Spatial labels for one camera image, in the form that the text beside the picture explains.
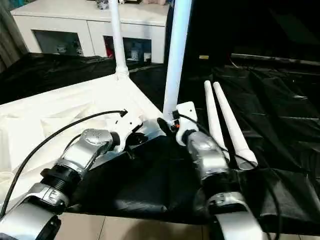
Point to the white plastic table leg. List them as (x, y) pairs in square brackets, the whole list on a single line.
[(230, 117), (213, 112), (118, 37), (176, 55)]

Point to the white plastic table top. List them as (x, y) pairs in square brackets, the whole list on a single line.
[(62, 107)]

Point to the white cup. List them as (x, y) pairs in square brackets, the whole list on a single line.
[(147, 58)]

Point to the black mat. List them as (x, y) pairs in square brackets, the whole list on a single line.
[(262, 112)]

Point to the red carton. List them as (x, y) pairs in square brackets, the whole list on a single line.
[(109, 47)]

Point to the dark metal bar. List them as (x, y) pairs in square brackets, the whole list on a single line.
[(275, 60)]

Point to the pink soft toy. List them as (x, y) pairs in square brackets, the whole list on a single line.
[(155, 2)]

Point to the small white figurine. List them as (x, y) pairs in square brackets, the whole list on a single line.
[(121, 1)]

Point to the black white patterned bag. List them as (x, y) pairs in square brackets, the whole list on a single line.
[(102, 4)]

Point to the white sideboard cabinet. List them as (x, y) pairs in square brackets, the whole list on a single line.
[(62, 20)]

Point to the grey curtain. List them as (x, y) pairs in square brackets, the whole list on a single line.
[(11, 35)]

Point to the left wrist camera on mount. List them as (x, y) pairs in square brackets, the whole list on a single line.
[(122, 127)]

